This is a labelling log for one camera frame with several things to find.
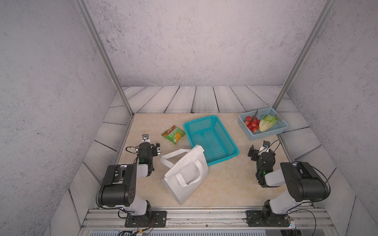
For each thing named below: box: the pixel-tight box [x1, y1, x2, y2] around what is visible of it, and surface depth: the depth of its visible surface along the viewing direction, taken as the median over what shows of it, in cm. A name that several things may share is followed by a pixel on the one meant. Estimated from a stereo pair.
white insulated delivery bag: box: [160, 144, 209, 206], surface depth 71 cm
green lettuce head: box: [258, 115, 279, 133], surface depth 109 cm
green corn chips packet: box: [160, 124, 187, 146], surface depth 106 cm
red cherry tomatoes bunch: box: [245, 116, 261, 133], surface depth 111 cm
